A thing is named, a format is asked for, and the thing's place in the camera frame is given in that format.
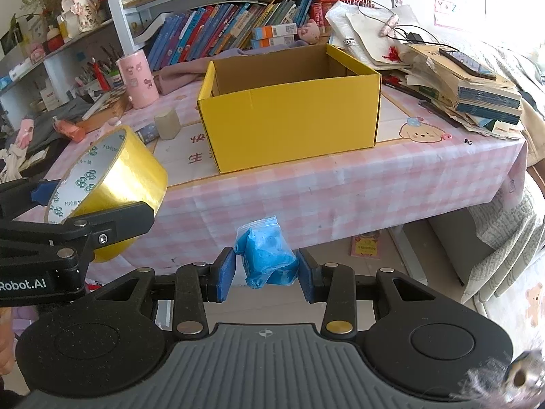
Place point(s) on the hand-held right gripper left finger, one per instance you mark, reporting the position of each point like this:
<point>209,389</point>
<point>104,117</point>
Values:
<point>223,277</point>

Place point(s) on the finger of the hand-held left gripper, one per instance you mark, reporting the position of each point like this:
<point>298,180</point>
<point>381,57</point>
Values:
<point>119,221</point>
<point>42,191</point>

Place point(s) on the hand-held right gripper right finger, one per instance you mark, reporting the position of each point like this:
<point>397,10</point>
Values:
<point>307,277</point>

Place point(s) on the yellow tape roll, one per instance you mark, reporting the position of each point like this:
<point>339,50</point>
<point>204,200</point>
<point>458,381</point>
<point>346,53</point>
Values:
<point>123,179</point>

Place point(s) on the blue plastic packet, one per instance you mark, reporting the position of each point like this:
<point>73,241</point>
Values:
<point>268,255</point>

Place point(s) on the yellow cardboard box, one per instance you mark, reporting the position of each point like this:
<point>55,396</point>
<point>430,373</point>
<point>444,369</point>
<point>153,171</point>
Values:
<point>289,123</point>

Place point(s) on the white printed clothing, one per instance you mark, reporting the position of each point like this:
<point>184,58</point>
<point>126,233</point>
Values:
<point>10,164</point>

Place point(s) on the pink flat pouch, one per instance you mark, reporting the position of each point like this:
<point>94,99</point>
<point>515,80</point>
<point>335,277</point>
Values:
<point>25,133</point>

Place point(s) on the pink booklet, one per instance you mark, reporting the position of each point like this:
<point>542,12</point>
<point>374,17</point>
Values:
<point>365,246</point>

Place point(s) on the orange pink bottle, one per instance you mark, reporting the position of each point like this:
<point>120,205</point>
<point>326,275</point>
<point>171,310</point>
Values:
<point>72,130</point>

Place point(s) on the grey cloth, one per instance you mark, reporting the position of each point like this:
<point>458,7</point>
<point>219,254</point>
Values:
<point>64,113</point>

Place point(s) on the pink checked tablecloth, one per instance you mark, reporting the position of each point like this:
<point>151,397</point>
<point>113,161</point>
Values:
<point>340,187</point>

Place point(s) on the wooden chess board box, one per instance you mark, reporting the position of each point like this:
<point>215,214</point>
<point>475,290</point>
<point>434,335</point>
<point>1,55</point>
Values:
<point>102,113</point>

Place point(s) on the beige eraser block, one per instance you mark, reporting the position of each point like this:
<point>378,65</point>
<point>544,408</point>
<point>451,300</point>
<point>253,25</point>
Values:
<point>167,124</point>

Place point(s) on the pen holder with pens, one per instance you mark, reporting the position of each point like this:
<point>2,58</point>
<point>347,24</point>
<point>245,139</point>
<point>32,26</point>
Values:
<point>100,74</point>

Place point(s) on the pink cylindrical container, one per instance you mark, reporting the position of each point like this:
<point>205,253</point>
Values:
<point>138,81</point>

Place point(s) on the red jar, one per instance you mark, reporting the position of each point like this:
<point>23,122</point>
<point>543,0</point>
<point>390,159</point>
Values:
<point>55,40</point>

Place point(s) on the mauve cloth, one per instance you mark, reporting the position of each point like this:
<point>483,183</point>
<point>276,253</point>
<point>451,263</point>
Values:
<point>183,74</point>

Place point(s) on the white shelf unit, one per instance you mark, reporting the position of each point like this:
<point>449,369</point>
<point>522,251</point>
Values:
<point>123,30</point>

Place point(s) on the white bunny doll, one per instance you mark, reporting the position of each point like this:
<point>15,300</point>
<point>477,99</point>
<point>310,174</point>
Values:
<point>85,8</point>

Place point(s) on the grey patterned bedding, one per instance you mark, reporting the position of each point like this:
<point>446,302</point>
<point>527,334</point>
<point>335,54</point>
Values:
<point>511,230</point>

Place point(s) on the row of colourful books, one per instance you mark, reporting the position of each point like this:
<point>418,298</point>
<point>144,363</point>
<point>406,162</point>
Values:
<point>213,30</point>

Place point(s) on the bear print mat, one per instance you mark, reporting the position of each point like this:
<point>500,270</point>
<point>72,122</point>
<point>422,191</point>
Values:
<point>523,306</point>

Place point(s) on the fluffy charm with metal bell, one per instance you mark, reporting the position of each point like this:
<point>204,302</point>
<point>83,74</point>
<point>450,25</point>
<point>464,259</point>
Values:
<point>519,377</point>

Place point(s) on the orange and white box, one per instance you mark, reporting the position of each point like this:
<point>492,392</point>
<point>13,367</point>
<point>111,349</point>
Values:
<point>272,42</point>
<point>274,31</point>

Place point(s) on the pink pig plush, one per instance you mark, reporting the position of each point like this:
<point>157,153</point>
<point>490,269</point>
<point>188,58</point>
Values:
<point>311,32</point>

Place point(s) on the pile of white bags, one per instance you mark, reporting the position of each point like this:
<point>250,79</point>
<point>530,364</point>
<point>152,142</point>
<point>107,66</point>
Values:
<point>366,38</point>

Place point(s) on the stack of worn books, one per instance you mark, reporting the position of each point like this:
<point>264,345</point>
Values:
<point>481,102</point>

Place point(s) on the small pink patterned tube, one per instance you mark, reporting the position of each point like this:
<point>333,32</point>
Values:
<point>389,24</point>

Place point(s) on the black smartphone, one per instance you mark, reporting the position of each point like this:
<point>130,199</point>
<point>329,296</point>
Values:
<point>468,64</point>

